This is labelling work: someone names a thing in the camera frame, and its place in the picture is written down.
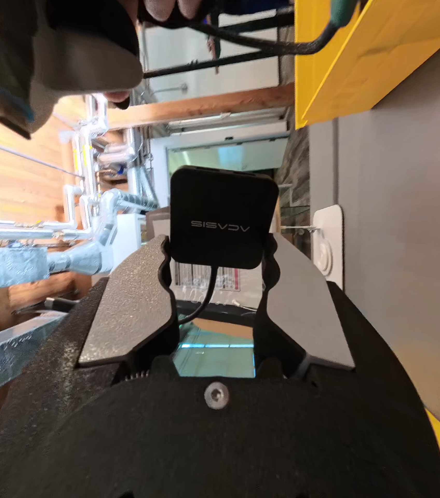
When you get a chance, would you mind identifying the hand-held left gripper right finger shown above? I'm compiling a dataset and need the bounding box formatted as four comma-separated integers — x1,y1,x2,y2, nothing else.
254,233,357,377

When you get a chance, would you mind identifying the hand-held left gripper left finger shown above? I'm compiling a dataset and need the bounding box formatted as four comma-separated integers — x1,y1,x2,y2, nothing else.
77,234,180,368

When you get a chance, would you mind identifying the thin black hub cable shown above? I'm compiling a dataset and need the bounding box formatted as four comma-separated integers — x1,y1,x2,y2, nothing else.
178,265,219,326

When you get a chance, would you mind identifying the black hdmi hub box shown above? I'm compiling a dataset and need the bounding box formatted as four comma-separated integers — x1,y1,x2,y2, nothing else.
170,165,279,270

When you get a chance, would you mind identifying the thick black hdmi cable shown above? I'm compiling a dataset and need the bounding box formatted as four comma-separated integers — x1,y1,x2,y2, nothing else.
138,0,362,56

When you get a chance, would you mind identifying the person's right hand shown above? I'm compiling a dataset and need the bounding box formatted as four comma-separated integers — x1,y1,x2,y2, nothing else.
142,0,206,23

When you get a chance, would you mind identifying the bundle of silver ceiling pipes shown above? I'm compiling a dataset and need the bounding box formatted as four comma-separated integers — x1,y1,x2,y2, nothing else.
0,93,159,244

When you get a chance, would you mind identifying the rectangular silver duct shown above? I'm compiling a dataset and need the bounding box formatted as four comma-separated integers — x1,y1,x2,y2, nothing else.
0,239,105,294

